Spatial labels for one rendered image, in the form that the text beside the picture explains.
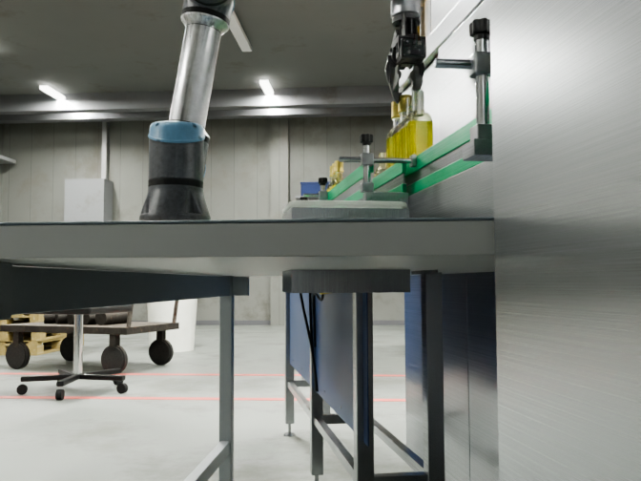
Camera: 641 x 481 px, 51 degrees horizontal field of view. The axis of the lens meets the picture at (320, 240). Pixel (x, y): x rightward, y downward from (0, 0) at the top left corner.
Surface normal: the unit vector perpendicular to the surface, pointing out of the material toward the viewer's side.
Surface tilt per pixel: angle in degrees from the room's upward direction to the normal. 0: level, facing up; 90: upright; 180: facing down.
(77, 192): 90
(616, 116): 90
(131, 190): 90
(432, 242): 90
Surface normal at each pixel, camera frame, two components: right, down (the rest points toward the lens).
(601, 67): -0.99, 0.00
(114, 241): -0.07, -0.07
